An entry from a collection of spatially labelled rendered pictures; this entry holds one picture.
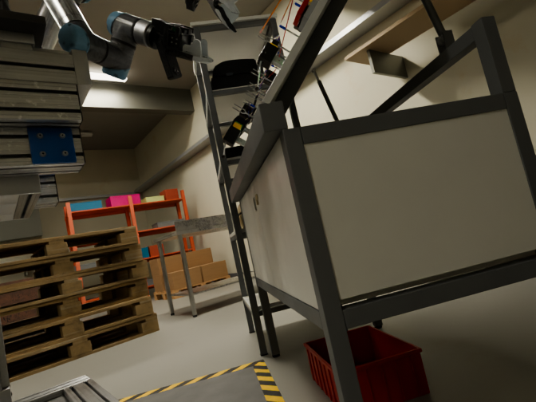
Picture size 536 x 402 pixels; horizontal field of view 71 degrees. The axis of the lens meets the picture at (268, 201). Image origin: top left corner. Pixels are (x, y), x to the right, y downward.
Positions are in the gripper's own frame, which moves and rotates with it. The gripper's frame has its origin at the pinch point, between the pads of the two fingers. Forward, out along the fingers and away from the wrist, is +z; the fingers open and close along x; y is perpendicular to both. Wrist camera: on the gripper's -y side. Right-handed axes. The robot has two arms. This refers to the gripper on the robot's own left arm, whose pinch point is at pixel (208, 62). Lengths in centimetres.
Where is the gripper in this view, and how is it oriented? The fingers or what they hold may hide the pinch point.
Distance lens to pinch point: 116.7
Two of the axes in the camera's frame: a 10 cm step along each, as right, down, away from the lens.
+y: 2.3, -8.5, -4.7
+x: 4.1, -3.6, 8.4
